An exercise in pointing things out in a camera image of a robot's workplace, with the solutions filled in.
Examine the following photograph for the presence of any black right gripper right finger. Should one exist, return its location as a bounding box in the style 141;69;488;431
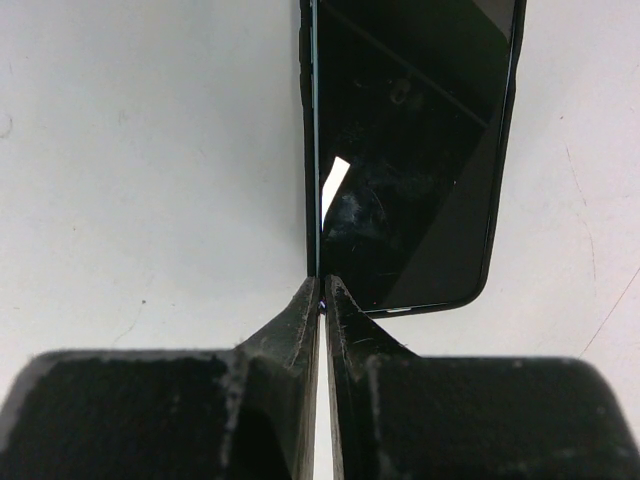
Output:
324;276;639;479

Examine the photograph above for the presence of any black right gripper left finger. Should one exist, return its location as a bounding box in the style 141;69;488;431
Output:
1;278;320;479

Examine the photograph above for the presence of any black phone case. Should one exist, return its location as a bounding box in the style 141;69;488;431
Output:
298;0;528;316

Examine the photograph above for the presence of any dark teal smartphone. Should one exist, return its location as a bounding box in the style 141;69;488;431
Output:
311;1;526;316

